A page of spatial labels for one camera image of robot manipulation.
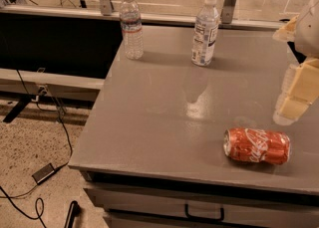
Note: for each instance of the grey drawer cabinet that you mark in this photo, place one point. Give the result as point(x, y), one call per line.
point(139, 202)

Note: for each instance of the black object on floor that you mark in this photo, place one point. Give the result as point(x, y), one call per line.
point(73, 212)

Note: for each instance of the grey low bench rail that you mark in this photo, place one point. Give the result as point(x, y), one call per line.
point(60, 86)

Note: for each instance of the clear ribbed water bottle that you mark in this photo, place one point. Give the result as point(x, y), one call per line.
point(132, 29)

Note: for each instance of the black power adapter brick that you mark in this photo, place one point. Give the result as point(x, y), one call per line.
point(43, 173)

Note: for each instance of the black drawer handle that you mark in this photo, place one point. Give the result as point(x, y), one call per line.
point(204, 215)

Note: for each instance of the red coke can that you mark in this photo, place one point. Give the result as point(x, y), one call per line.
point(257, 145)

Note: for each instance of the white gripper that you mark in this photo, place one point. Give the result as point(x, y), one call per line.
point(309, 31)

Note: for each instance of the white labelled water bottle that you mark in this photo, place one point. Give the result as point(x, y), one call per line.
point(205, 33)

